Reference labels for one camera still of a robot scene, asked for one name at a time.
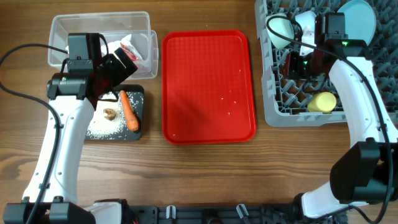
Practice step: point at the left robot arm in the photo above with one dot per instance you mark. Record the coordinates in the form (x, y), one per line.
(73, 94)

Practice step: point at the light blue plate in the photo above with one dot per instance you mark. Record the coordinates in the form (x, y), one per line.
(360, 20)

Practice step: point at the orange carrot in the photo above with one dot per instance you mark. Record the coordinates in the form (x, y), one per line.
(131, 120)

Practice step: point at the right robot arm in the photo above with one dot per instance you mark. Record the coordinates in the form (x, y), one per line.
(367, 173)

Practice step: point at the light blue bowl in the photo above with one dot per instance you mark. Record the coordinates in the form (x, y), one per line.
(306, 20)

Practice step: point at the yellow cup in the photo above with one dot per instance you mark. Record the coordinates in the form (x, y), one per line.
(324, 102)

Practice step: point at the grey dishwasher rack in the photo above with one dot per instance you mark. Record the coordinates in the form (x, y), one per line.
(285, 101)

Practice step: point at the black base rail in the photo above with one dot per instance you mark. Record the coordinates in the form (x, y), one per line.
(266, 214)

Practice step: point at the red serving tray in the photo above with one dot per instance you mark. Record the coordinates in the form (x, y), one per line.
(207, 94)

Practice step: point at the brown food scrap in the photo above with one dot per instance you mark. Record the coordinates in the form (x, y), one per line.
(109, 114)

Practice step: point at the green bowl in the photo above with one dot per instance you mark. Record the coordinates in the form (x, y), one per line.
(282, 27)

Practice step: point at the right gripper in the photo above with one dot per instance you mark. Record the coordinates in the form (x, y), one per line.
(291, 66)

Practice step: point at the red foil wrapper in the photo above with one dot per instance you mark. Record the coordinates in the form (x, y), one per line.
(128, 52)

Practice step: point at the white napkin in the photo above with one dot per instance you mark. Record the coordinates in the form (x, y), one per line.
(113, 46)

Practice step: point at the white rice pile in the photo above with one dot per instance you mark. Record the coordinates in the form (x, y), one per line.
(105, 127)

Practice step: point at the black plastic tray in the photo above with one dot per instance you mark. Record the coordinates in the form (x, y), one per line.
(138, 93)

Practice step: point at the clear plastic bin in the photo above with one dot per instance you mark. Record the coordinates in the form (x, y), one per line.
(114, 26)

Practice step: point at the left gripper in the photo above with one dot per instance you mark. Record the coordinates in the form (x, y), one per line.
(121, 73)

